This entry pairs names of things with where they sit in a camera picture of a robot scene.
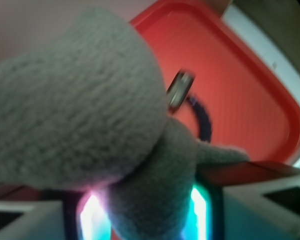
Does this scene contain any red plastic tray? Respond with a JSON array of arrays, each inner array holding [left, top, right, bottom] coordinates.
[[131, 0, 300, 164]]

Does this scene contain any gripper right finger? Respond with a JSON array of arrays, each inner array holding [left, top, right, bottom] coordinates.
[[189, 161, 300, 240]]

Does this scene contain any dark blue twisted rope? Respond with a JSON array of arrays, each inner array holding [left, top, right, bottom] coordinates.
[[186, 95, 213, 144]]

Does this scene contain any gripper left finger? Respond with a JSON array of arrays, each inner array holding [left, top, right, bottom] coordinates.
[[0, 184, 110, 240]]

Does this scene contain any black rectangular block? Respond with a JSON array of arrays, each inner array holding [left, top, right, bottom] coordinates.
[[166, 71, 195, 112]]

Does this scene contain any gray plush animal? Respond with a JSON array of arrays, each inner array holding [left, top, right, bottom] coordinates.
[[0, 7, 249, 240]]

